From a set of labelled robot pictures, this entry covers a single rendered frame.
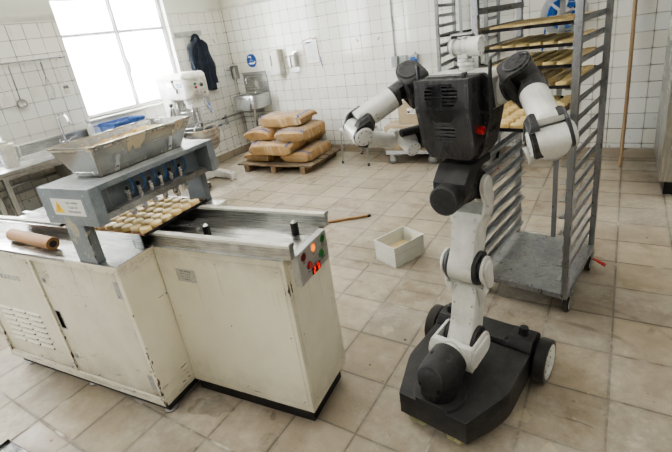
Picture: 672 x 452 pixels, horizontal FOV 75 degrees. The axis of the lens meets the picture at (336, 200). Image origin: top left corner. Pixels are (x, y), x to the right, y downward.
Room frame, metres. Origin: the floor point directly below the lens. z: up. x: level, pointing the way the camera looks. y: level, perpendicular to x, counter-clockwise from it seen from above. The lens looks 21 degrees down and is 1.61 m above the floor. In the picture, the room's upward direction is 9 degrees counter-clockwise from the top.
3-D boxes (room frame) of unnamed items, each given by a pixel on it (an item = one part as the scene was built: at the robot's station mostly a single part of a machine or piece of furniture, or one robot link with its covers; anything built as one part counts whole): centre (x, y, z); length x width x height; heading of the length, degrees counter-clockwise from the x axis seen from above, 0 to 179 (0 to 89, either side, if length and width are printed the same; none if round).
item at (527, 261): (2.30, -1.16, 0.93); 0.64 x 0.51 x 1.78; 137
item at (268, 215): (2.19, 0.93, 0.87); 2.01 x 0.03 x 0.07; 61
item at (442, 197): (1.56, -0.48, 1.01); 0.28 x 0.13 x 0.18; 137
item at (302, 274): (1.59, 0.13, 0.77); 0.24 x 0.04 x 0.14; 151
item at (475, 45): (1.62, -0.54, 1.47); 0.10 x 0.07 x 0.09; 47
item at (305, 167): (5.82, 0.53, 0.06); 1.20 x 0.80 x 0.11; 58
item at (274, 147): (5.64, 0.65, 0.32); 0.72 x 0.42 x 0.17; 60
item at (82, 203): (2.00, 0.90, 1.01); 0.72 x 0.33 x 0.34; 151
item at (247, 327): (1.76, 0.45, 0.45); 0.70 x 0.34 x 0.90; 61
